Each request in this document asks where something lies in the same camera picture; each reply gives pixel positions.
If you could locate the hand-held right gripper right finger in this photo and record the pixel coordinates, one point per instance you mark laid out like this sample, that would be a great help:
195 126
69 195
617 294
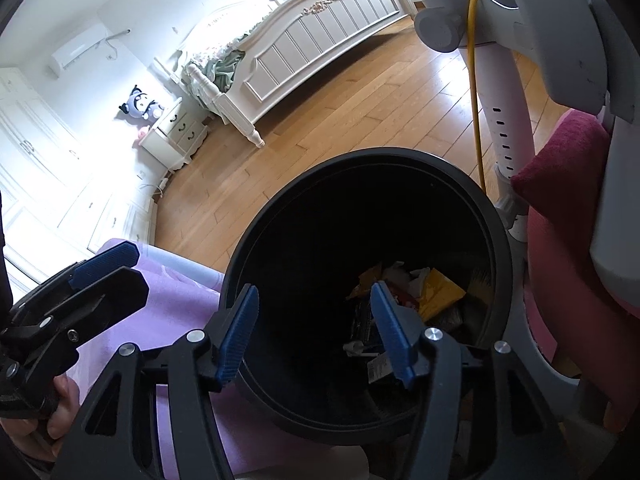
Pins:
395 335

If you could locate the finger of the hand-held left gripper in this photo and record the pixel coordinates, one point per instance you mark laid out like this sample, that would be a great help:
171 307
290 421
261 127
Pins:
115 295
105 260

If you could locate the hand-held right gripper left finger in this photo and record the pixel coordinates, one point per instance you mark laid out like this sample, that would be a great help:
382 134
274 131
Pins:
240 330

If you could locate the black trash bin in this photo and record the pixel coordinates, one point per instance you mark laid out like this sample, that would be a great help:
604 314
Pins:
310 240

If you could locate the person's left hand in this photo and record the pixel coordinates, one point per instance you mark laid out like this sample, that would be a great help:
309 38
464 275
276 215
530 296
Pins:
60 425

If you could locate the dark foil packet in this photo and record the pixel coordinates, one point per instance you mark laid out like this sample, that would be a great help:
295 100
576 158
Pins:
362 325

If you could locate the white label tag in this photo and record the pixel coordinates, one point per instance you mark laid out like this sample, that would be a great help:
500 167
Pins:
380 367

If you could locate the purple blanket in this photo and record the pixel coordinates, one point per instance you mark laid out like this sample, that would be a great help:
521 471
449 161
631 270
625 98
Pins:
175 285

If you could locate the orange wrapper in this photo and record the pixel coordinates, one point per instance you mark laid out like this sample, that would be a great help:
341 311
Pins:
367 280

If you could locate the white crumpled paper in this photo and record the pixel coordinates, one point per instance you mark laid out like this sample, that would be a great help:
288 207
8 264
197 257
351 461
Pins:
402 272

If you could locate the yellow packet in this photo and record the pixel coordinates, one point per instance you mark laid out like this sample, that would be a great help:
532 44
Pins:
440 290

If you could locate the white wardrobe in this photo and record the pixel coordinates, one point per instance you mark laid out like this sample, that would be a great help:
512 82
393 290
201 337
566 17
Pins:
45 185

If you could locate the small pink plush toy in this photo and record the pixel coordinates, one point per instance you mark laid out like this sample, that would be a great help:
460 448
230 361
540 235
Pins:
141 136

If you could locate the white nightstand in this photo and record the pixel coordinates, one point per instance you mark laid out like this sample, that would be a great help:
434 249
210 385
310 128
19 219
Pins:
175 132

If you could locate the purple plush toy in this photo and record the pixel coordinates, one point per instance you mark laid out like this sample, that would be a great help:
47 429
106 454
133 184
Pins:
140 106

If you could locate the white air conditioner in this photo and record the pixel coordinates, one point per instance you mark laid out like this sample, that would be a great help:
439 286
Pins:
75 55

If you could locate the dark red seat cover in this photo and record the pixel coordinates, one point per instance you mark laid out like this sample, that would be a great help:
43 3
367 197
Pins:
575 200

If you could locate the green bed quilt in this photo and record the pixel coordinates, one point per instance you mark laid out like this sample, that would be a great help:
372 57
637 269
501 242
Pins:
225 67

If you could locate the white wooden bed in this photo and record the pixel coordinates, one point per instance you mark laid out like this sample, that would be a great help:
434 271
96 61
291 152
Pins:
320 35

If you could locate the grey and pink chair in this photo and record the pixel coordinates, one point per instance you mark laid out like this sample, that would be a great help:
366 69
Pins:
550 35

